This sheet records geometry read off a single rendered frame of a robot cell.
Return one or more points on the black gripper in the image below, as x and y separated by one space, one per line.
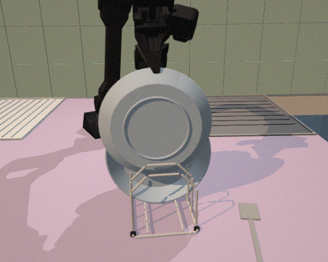
151 31

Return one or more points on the beige ribbed draining mat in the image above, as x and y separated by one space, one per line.
19 116

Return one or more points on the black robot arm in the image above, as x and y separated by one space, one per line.
114 14

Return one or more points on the beige wire dish rack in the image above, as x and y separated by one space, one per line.
196 228

